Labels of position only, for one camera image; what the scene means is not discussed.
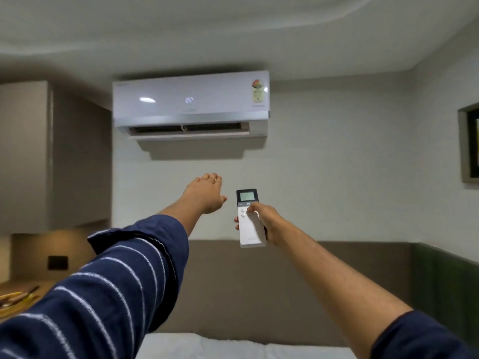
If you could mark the person's right hand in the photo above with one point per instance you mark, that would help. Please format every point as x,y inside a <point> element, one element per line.
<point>267,222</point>

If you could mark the person's left hand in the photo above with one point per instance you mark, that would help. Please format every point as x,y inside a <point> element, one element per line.
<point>204,194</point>

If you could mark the person's left thumb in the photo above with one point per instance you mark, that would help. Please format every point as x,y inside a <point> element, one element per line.
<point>221,202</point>

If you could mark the person's right thumb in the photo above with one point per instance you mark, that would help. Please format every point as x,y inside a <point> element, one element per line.
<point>254,208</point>

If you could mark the white remote control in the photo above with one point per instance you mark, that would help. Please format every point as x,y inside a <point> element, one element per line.
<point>249,220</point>

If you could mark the person's left forearm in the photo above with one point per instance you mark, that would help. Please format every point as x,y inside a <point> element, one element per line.
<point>112,280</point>

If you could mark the person's right forearm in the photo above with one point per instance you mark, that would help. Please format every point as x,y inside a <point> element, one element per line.
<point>359,295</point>

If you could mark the brown padded headboard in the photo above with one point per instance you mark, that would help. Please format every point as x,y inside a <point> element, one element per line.
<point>269,291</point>

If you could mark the white bed sheet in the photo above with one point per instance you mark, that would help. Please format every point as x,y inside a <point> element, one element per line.
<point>224,347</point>

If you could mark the yellow items on shelf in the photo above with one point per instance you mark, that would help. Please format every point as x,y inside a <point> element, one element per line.
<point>15,299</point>

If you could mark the white wall air conditioner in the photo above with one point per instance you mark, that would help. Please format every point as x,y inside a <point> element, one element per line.
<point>191,104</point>

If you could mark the black wall switch plate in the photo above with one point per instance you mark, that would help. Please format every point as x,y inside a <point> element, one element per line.
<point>57,262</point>

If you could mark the grey wall cabinet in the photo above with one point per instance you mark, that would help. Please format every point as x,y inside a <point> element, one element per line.
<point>52,156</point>

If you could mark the green padded wall panel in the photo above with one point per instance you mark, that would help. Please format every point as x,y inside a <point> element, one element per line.
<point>447,291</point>

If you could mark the framed wall picture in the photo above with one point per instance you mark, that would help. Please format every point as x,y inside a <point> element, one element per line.
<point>469,143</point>

